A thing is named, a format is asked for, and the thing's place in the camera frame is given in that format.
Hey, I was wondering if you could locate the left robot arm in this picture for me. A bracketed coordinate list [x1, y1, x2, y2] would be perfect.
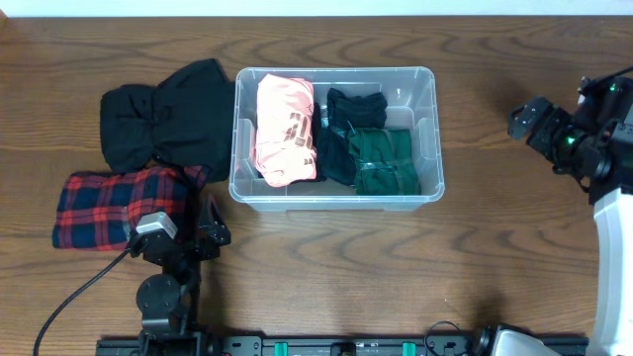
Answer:
[128, 196, 231, 355]

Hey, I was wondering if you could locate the clear plastic storage bin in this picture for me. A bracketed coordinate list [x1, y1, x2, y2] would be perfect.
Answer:
[228, 66, 446, 212]

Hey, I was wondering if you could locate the large black garment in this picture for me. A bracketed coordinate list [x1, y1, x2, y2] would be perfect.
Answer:
[100, 58, 235, 182]

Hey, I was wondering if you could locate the dark navy garment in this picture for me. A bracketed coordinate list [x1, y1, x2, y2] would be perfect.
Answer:
[316, 88, 388, 186]

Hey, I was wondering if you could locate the red navy plaid shirt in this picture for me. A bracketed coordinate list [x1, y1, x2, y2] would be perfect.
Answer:
[51, 166, 209, 251]

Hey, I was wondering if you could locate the dark green garment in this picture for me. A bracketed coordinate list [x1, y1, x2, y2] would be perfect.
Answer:
[349, 129, 421, 196]

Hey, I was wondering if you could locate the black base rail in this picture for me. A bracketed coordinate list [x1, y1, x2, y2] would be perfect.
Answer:
[95, 331, 589, 356]

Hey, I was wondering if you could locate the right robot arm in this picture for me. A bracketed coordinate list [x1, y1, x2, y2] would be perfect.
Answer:
[468, 68, 632, 356]

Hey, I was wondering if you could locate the small black garment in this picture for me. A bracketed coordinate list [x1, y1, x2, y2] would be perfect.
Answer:
[254, 102, 323, 187]

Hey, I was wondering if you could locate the pink shirt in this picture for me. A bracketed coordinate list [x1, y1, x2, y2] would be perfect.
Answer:
[254, 74, 317, 188]

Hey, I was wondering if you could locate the black left camera cable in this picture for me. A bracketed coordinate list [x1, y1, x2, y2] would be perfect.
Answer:
[32, 246, 135, 356]

